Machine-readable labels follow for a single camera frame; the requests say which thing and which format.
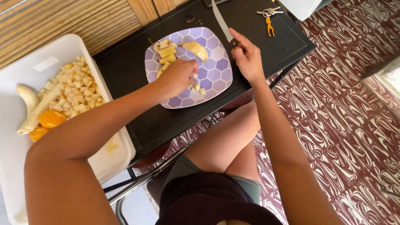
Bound person's left hand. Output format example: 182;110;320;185
156;59;199;100

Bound person's right hand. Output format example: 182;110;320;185
229;27;266;86

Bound serrated kitchen knife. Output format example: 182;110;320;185
211;0;238;47

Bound peeled banana half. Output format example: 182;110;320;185
179;41;209;63

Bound diced banana cubes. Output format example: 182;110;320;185
187;73;207;96

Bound purple hexagon pattern plate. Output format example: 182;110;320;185
144;27;234;109

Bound banana peel strip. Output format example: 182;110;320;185
156;61;171;79
159;54;177;65
153;39;172;52
158;46;177;59

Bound person's legs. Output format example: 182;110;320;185
184;101;261;183

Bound bunch of silver keys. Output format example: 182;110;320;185
256;6;284;18

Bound green shorts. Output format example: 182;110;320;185
163;154;261;206

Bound pile of diced fruit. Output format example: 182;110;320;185
37;56;105;119

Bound dark top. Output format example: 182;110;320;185
155;171;283;225

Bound peeled orange half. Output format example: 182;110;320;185
29;126;50;143
38;109;67;129

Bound long peeled banana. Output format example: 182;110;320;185
17;84;64;136

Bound short peeled banana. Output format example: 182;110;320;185
16;85;40;117

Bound white plastic tray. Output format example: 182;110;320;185
0;34;136;225

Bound white block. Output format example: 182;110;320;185
362;56;400;105

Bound orange figure keychain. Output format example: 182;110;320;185
266;16;275;37

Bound metal chair frame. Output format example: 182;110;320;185
108;143;192;225

